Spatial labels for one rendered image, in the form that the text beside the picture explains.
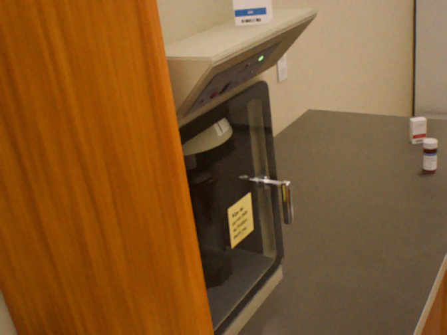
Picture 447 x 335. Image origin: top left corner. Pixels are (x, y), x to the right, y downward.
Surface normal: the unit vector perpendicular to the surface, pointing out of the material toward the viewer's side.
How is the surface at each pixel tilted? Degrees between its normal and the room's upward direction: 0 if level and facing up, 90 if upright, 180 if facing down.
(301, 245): 0
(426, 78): 90
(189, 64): 90
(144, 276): 90
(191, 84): 90
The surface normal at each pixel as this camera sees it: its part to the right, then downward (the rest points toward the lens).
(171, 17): 0.84, 0.12
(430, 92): -0.53, 0.41
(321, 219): -0.13, -0.90
